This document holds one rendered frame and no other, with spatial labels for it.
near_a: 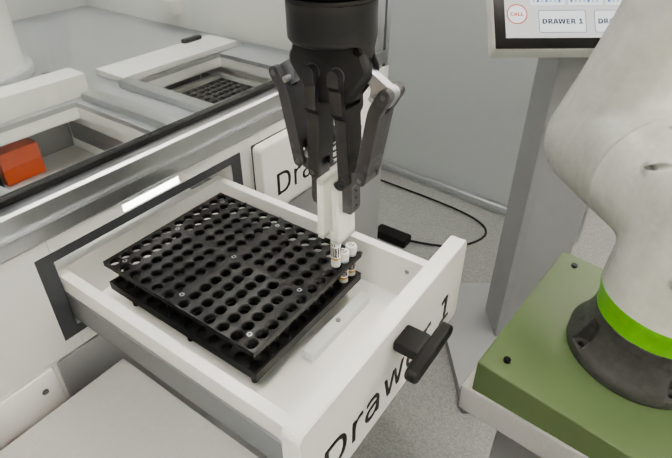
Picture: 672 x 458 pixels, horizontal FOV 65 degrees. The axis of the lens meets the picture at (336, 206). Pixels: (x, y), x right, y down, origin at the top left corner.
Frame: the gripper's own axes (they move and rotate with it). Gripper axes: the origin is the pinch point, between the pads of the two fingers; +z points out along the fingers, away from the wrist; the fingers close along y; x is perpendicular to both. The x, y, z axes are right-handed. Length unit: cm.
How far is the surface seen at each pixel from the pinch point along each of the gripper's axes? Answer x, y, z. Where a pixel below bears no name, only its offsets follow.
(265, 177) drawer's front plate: 12.1, -21.3, 9.1
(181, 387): -18.2, -5.1, 12.4
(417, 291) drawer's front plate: -1.5, 10.3, 5.1
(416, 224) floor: 130, -53, 97
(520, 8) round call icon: 73, -7, -5
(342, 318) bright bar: -1.9, 1.9, 12.9
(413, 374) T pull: -8.8, 13.9, 6.9
